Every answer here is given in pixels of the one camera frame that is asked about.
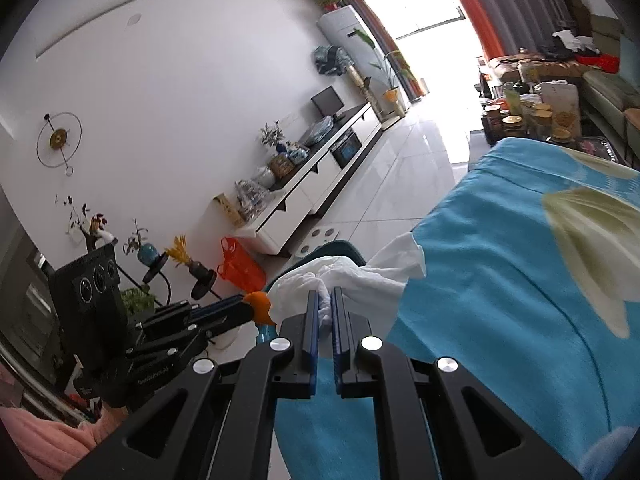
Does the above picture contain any brown cardboard box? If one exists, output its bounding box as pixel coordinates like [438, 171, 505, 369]
[562, 0, 623, 36]

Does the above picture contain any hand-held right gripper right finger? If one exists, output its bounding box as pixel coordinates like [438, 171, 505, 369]
[331, 286, 583, 480]

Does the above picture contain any yellow box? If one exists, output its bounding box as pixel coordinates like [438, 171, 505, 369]
[212, 193, 246, 228]

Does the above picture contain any black plant stand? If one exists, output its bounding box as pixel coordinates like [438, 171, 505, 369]
[142, 255, 218, 306]

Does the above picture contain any red cloth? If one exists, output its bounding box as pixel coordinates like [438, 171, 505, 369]
[577, 54, 621, 73]

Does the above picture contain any white TV cabinet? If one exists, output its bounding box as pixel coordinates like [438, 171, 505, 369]
[235, 101, 383, 256]

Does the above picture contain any white bathroom scale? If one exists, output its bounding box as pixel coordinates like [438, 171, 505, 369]
[296, 226, 341, 257]

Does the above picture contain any blue floral blanket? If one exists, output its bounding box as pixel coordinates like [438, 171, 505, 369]
[272, 137, 640, 480]

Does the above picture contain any white tissue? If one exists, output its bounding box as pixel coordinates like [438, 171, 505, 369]
[272, 234, 428, 333]

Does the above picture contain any white standing air conditioner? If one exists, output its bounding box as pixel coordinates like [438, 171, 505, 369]
[317, 4, 396, 121]

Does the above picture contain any white cloth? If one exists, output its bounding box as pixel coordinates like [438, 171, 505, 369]
[552, 30, 596, 53]

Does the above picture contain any window frame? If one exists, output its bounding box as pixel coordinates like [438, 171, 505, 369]
[365, 0, 466, 41]

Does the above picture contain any olive green sofa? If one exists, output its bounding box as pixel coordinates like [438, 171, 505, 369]
[487, 15, 640, 168]

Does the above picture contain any dark vase with yellow flowers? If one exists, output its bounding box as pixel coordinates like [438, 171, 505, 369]
[164, 234, 217, 282]

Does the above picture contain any orange plastic bag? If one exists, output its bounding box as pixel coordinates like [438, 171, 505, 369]
[217, 236, 266, 292]

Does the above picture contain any orange and grey curtain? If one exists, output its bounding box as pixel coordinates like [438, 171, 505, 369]
[432, 0, 576, 61]

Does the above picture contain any cluttered coffee table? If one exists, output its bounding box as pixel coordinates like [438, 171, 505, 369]
[482, 60, 583, 146]

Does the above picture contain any orange peel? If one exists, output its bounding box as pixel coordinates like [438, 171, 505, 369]
[244, 290, 275, 327]

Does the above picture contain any person's left forearm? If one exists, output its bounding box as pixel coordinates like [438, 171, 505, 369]
[0, 402, 131, 480]

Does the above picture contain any green leafy plant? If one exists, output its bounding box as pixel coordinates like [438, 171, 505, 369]
[120, 287, 157, 317]

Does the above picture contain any tall plant in yellow vase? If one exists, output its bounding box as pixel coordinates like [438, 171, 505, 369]
[350, 30, 416, 118]

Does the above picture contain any glass ornament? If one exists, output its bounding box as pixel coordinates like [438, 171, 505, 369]
[235, 178, 266, 216]

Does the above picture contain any fan with floral cover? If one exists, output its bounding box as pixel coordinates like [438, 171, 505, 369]
[312, 45, 349, 77]

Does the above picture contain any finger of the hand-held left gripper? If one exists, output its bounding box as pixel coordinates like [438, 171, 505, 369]
[150, 294, 252, 323]
[127, 310, 256, 361]

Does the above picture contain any white vase with branches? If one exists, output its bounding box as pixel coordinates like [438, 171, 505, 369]
[55, 192, 118, 253]

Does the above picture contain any small potted plant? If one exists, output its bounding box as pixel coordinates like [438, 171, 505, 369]
[259, 121, 287, 153]

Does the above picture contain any blue vase with plant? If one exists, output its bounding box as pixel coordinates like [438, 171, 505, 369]
[122, 219, 157, 266]

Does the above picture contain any clear plastic bag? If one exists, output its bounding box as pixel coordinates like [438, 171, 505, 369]
[300, 116, 335, 147]

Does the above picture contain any round metal wall clock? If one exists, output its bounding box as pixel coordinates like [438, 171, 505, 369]
[36, 112, 83, 177]

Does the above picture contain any black monitor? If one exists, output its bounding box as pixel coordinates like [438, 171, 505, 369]
[311, 86, 346, 121]

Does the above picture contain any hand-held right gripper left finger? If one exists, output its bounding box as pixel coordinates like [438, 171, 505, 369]
[65, 287, 323, 480]

